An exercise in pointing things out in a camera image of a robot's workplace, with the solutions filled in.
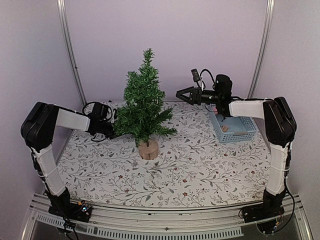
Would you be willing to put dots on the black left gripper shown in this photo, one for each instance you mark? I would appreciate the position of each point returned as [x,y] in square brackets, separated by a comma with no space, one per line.
[107,136]

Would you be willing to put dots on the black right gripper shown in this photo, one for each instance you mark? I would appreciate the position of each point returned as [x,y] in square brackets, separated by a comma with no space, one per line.
[195,95]

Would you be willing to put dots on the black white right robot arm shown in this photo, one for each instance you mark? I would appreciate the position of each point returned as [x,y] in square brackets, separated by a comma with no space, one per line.
[279,122]

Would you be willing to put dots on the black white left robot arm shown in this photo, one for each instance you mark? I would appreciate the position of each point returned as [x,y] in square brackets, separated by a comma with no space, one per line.
[38,131]

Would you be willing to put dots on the small green christmas tree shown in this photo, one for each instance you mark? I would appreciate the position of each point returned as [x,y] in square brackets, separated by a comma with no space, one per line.
[143,115]

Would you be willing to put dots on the wooden tree stump base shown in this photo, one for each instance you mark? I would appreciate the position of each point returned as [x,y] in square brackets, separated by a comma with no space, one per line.
[148,150]

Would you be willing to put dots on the pink pompom ornament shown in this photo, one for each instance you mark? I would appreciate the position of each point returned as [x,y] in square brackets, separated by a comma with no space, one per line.
[215,110]

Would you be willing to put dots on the beige wooden ornament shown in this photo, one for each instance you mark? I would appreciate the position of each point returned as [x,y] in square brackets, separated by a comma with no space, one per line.
[224,128]

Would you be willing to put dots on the light blue plastic basket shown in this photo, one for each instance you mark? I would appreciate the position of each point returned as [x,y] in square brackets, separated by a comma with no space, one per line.
[240,128]

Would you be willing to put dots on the floral patterned table mat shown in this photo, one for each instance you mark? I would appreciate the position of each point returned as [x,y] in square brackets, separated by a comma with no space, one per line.
[193,169]

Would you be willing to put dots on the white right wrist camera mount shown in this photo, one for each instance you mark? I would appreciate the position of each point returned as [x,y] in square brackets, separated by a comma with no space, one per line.
[198,79]

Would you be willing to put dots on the right aluminium corner post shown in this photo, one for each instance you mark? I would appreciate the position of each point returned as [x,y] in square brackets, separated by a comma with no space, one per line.
[263,46]

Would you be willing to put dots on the aluminium corner post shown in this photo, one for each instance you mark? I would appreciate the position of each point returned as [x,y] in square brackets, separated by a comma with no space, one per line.
[61,6]
[263,46]

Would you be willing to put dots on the left aluminium corner post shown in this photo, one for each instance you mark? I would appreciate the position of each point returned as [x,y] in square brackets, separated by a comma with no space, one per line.
[61,6]

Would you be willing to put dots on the front aluminium rail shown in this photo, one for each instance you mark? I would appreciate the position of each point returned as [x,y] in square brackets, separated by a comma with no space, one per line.
[115,222]

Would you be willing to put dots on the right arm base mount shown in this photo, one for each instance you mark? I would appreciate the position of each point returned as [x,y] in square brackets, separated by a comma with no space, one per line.
[265,212]

